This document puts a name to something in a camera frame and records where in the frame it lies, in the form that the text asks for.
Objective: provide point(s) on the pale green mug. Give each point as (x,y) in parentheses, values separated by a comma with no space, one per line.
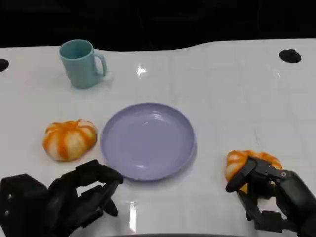
(79,71)

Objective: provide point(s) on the black table grommet hole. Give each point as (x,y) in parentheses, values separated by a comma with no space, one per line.
(290,56)
(3,65)

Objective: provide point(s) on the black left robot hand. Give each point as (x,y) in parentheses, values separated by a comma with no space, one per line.
(71,195)

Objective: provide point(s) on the lilac plate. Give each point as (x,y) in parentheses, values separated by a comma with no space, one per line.
(148,140)

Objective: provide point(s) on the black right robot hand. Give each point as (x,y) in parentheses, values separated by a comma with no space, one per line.
(293,195)

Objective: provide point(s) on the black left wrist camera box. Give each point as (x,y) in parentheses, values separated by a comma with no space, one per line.
(19,202)

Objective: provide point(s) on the black curtain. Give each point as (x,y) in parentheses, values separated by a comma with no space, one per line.
(158,22)

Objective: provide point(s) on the orange and white bread roll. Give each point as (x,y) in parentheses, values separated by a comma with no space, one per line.
(234,163)
(66,140)

